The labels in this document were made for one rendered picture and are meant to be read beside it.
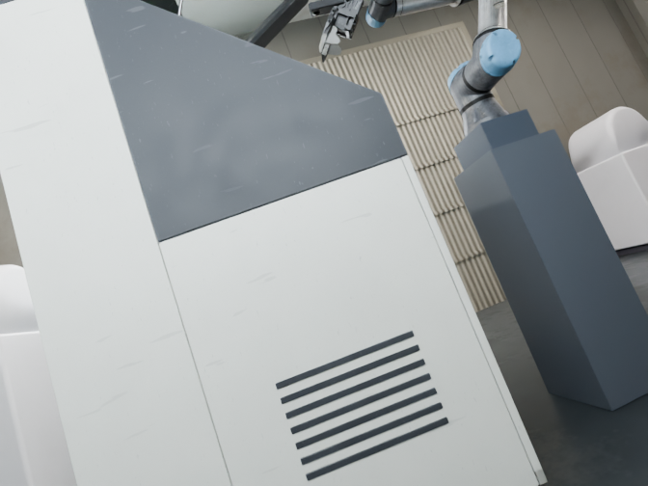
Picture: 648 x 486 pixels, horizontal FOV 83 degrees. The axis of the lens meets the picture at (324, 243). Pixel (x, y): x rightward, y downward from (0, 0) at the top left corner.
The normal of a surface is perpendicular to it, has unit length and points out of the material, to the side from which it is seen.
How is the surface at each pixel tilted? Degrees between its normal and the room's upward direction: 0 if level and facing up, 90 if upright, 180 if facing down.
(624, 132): 90
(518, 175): 90
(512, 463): 90
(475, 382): 90
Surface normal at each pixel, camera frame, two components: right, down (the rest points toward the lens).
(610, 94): 0.12, -0.20
